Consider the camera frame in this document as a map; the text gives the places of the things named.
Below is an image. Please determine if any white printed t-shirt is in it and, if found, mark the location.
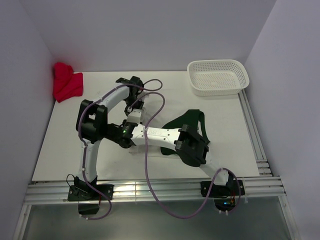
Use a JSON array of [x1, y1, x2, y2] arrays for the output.
[[132, 109, 180, 151]]

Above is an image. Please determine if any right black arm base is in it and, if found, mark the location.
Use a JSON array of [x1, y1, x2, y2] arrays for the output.
[[209, 177, 246, 212]]

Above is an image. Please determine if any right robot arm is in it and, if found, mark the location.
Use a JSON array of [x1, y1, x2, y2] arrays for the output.
[[105, 121, 234, 195]]

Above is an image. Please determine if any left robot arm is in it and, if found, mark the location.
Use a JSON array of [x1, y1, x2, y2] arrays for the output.
[[74, 76, 145, 200]]

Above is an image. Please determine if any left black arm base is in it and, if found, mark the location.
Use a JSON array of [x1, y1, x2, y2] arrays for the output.
[[66, 174, 114, 217]]

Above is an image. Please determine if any red t-shirt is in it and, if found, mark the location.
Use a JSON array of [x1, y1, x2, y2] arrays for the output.
[[53, 62, 84, 103]]

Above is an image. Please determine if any white perforated plastic basket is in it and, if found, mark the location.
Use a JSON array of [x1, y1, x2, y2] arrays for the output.
[[187, 59, 250, 97]]

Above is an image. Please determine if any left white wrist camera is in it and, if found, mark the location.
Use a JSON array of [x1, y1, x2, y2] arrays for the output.
[[138, 92, 151, 101]]

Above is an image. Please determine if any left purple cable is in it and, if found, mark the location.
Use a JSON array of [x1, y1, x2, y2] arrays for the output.
[[78, 78, 163, 221]]

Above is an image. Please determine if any purple cable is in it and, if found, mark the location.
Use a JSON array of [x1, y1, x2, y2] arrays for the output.
[[78, 78, 163, 221], [126, 92, 242, 220]]

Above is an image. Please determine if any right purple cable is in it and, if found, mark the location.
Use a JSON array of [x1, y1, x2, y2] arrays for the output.
[[126, 92, 242, 220]]

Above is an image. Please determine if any aluminium rail frame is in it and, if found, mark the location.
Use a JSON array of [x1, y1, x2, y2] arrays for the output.
[[13, 91, 301, 240]]

